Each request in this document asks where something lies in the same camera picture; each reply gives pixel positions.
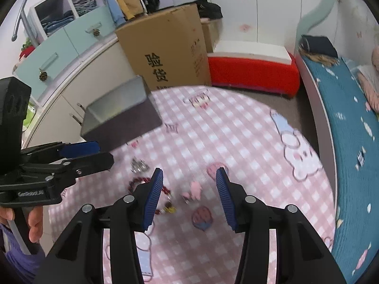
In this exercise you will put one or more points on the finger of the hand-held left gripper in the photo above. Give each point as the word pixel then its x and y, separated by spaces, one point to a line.
pixel 91 164
pixel 80 148

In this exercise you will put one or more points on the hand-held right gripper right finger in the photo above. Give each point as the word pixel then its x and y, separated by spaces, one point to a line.
pixel 226 201

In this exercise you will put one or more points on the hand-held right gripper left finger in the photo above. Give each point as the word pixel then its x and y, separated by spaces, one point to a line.
pixel 152 201

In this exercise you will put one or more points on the pink hair clip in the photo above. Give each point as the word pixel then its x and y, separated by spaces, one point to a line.
pixel 196 188

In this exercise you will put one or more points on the grey box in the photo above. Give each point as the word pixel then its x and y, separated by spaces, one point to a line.
pixel 127 127

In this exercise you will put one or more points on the person's left hand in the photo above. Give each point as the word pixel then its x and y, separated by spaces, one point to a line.
pixel 36 222

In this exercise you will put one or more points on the green paper bag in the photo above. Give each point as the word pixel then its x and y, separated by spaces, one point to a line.
pixel 29 115

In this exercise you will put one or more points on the pine cone ornament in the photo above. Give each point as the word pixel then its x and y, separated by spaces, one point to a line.
pixel 43 75
pixel 96 32

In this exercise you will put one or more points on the pink checkered bear tablecloth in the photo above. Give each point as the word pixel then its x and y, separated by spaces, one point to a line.
pixel 237 142

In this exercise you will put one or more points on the red strawberry plush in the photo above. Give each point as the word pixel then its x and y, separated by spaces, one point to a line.
pixel 26 50

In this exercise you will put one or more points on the cream curved cabinet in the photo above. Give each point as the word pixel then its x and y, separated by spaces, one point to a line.
pixel 97 71

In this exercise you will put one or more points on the teal drawer cabinet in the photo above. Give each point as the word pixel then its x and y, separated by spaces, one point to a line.
pixel 68 44

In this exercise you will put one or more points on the grey metal handrail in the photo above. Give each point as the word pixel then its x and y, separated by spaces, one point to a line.
pixel 19 23

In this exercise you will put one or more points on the folded blue jeans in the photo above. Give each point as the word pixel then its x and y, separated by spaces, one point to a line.
pixel 57 22

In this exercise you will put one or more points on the red stool white top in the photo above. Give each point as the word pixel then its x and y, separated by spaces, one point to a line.
pixel 251 71

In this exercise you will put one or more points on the blue candy print bed sheet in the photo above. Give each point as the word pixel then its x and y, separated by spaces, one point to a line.
pixel 346 142

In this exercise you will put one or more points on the folded grey-blue clothes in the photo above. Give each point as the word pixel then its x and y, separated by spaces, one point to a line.
pixel 86 3

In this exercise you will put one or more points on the large cardboard box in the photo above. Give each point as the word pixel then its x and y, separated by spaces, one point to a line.
pixel 165 41

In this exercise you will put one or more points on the light blue hanging shirt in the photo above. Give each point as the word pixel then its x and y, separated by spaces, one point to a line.
pixel 114 3

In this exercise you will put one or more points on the small cardboard box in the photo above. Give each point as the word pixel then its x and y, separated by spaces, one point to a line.
pixel 210 35

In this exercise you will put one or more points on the folded tan clothes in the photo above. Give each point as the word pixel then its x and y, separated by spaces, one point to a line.
pixel 322 59

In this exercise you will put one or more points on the folded dark clothes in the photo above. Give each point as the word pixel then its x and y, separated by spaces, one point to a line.
pixel 318 46

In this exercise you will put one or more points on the pink pillow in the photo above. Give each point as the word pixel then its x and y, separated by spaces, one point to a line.
pixel 371 91

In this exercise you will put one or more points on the black clothes pile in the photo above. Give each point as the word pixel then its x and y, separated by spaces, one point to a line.
pixel 211 9

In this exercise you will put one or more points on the white pillow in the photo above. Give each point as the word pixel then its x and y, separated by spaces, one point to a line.
pixel 367 70

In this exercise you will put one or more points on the white butterfly wardrobe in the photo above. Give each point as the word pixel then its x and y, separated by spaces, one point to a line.
pixel 266 11

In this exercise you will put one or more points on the teal bunk bed frame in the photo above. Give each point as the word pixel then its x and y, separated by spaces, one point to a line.
pixel 318 14

